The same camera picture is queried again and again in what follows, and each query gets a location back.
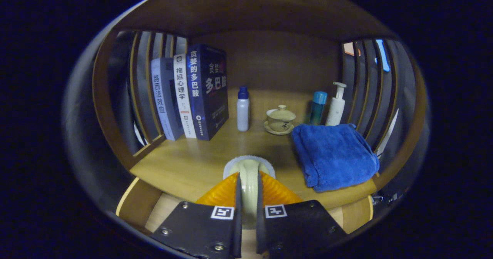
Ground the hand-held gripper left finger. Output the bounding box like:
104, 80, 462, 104
150, 172, 242, 259

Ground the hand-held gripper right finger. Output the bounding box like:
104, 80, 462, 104
256, 170, 349, 257

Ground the cream brush with white base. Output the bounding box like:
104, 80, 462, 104
223, 156, 276, 229

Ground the wooden drawer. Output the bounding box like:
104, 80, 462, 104
116, 176, 375, 259

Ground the wooden countertop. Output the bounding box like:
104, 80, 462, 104
129, 89, 380, 209

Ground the wooden cabinet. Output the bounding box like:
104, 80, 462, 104
91, 0, 428, 232

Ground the blue folded towel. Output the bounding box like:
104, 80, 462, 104
291, 123, 380, 192

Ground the beige lidded teacup with saucer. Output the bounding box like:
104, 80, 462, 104
264, 105, 297, 136

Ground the white bottle with blue cap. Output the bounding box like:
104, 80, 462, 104
236, 86, 250, 132

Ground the teal bottle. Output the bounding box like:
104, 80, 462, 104
308, 91, 328, 126

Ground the dark blue book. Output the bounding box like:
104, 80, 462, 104
186, 44, 229, 141

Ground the white pump bottle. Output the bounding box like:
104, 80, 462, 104
325, 82, 347, 127

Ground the white book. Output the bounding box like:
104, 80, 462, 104
173, 54, 197, 139

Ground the light blue book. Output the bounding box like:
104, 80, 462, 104
151, 57, 184, 141

